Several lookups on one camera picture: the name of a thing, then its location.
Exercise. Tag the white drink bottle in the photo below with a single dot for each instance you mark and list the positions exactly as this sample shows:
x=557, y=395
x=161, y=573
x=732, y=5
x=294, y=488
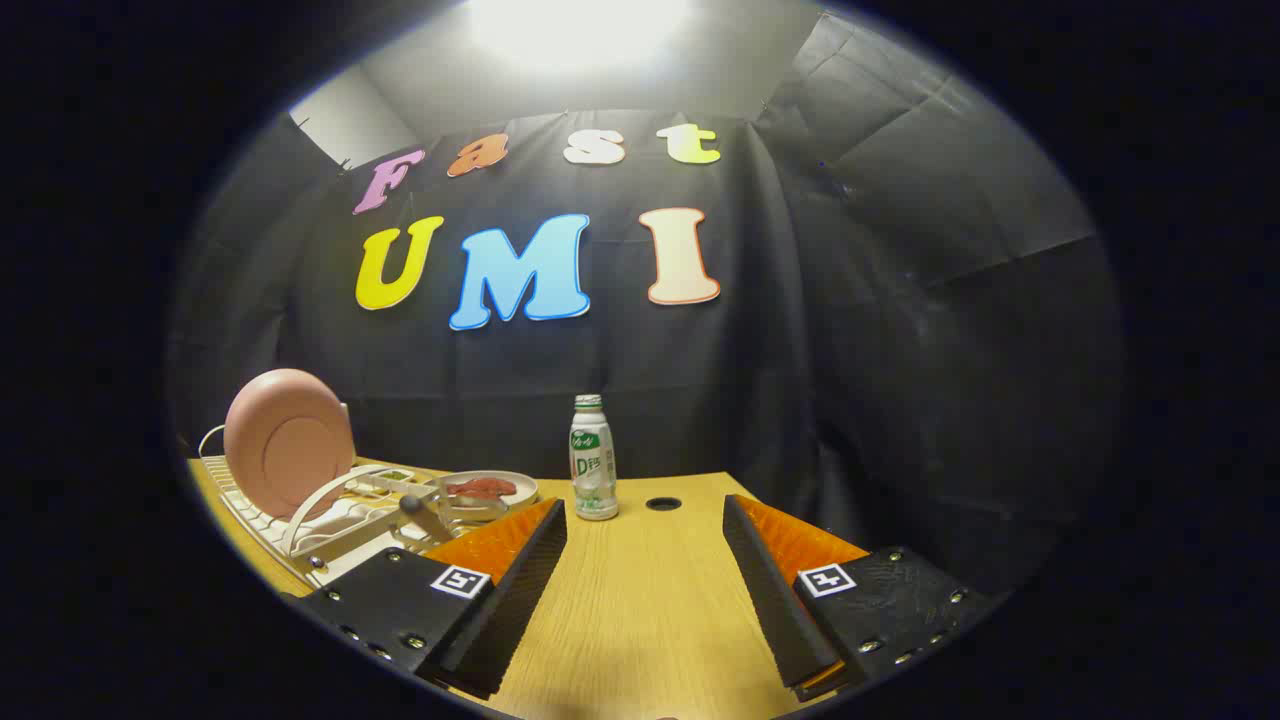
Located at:
x=593, y=470

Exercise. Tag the brown meat piece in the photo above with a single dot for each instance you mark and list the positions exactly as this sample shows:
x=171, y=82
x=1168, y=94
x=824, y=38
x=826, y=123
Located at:
x=480, y=488

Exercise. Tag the beige round plate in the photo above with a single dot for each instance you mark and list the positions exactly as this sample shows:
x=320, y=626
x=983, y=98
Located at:
x=525, y=483

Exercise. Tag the white drain tray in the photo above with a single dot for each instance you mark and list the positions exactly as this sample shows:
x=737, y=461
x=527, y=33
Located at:
x=350, y=525

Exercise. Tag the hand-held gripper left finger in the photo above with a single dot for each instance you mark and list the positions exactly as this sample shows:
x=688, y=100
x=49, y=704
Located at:
x=520, y=600

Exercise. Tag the white divided tray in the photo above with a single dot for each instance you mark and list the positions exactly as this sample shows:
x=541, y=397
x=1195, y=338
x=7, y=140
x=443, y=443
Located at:
x=375, y=482

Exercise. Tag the pink plate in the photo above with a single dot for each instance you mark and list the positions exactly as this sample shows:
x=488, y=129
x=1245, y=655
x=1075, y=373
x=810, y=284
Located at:
x=285, y=440

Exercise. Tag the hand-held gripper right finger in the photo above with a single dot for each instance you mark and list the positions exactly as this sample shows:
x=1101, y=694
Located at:
x=775, y=600

